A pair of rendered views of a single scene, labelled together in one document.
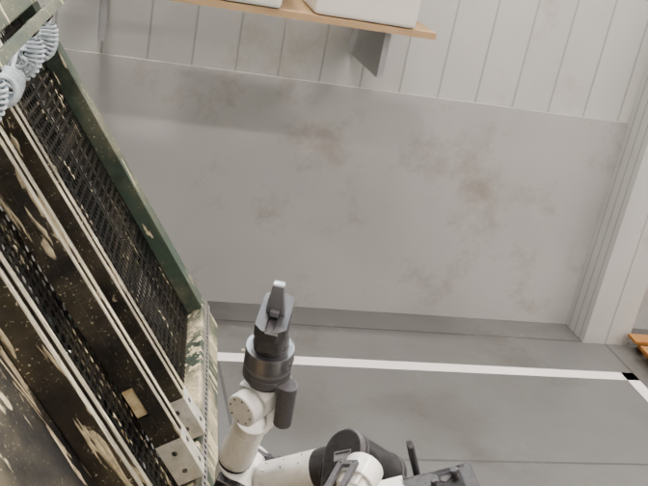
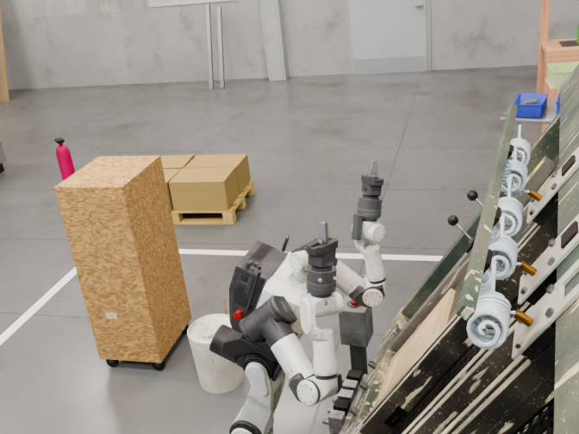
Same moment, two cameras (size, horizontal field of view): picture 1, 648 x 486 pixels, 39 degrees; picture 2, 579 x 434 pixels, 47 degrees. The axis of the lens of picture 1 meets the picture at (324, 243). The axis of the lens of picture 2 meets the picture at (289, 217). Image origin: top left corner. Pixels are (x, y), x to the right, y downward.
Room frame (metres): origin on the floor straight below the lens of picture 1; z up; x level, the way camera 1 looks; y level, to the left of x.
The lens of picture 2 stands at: (2.94, 0.95, 2.47)
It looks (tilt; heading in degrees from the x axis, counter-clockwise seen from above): 24 degrees down; 213
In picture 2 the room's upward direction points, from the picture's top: 6 degrees counter-clockwise
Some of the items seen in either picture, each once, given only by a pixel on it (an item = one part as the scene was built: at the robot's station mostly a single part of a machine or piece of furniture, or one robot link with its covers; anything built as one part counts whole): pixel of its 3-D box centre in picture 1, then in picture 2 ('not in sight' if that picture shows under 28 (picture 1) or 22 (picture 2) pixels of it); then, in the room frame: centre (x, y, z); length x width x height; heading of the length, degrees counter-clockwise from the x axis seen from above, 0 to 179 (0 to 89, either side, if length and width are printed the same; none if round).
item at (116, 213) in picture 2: not in sight; (131, 265); (0.43, -1.91, 0.63); 0.50 x 0.42 x 1.25; 17
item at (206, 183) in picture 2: not in sight; (185, 188); (-1.54, -3.17, 0.21); 1.20 x 0.87 x 0.42; 103
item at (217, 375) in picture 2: not in sight; (216, 345); (0.49, -1.28, 0.24); 0.32 x 0.30 x 0.47; 16
